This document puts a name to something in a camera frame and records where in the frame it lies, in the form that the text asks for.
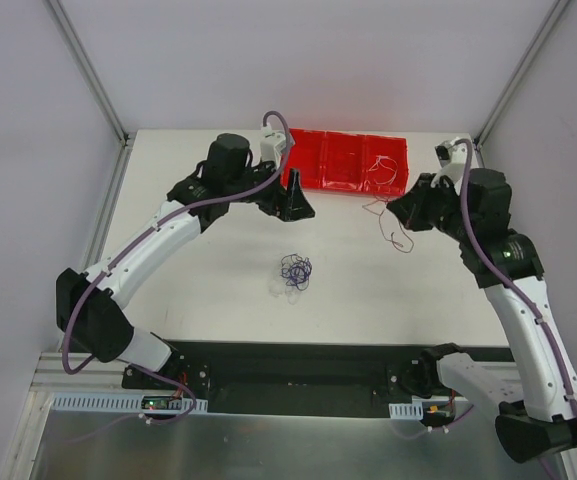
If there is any purple cable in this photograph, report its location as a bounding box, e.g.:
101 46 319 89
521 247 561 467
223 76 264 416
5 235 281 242
280 252 314 292

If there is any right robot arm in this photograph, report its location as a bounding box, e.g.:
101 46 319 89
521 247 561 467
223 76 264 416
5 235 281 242
387 168 577 463

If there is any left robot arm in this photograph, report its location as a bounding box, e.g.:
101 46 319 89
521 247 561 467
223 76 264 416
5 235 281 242
56 127 315 389

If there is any red three-compartment bin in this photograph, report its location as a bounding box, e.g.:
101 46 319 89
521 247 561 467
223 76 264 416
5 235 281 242
286 128 409 198

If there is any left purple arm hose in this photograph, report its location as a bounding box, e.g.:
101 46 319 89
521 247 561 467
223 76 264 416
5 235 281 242
62 110 297 375

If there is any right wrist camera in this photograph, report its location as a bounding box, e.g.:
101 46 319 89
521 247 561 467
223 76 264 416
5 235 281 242
431 138 472 187

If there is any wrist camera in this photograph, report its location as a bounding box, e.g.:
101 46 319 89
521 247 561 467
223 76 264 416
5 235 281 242
431 138 472 187
260 125 287 165

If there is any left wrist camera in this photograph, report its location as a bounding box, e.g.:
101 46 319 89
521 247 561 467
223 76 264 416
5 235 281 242
260 125 287 165

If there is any clear cable on table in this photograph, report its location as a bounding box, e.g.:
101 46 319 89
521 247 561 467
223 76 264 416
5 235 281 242
266 277 303 306

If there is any right aluminium frame post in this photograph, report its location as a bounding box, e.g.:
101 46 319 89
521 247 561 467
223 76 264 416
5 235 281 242
473 0 574 148

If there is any aluminium frame post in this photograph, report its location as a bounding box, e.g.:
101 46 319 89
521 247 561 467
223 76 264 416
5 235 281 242
473 0 574 148
43 0 130 146

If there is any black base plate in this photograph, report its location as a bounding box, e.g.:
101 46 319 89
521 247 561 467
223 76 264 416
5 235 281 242
120 339 487 416

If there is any right white cable duct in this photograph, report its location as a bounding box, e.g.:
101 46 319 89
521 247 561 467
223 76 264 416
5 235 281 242
388 402 424 421

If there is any white cable duct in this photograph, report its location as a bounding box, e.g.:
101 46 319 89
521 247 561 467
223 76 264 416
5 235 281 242
52 393 208 416
388 402 424 421

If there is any left white cable duct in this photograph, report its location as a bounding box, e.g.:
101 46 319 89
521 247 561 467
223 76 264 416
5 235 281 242
52 393 208 416

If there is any left aluminium frame post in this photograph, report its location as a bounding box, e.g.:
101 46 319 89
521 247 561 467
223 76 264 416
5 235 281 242
43 0 130 146

